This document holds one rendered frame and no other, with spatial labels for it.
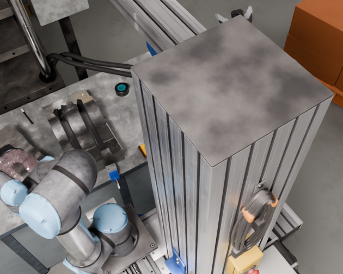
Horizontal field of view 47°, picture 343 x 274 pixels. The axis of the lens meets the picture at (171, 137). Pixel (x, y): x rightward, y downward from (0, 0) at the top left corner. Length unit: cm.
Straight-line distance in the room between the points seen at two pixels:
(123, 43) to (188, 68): 312
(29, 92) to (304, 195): 194
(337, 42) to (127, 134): 171
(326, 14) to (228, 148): 261
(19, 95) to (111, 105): 57
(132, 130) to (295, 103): 155
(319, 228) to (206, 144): 228
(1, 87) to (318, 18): 218
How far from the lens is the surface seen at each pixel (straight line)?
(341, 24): 310
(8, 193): 131
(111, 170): 197
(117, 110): 224
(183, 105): 65
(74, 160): 104
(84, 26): 407
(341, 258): 281
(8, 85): 259
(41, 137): 224
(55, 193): 100
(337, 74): 330
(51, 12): 240
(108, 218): 140
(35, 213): 100
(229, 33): 77
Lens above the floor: 253
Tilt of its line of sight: 56 degrees down
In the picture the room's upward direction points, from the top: 4 degrees counter-clockwise
